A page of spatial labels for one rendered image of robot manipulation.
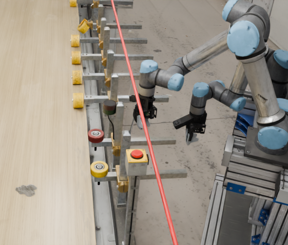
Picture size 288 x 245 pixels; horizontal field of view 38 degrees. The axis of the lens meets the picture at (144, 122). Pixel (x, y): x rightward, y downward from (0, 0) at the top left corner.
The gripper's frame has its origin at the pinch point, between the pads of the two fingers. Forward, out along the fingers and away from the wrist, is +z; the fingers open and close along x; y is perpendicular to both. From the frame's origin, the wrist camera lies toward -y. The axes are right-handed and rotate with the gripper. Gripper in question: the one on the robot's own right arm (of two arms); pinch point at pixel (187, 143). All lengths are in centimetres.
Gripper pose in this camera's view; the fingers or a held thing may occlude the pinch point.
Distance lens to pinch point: 225.1
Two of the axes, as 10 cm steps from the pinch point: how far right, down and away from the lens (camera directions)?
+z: -0.9, 8.1, 5.8
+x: -1.5, -5.8, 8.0
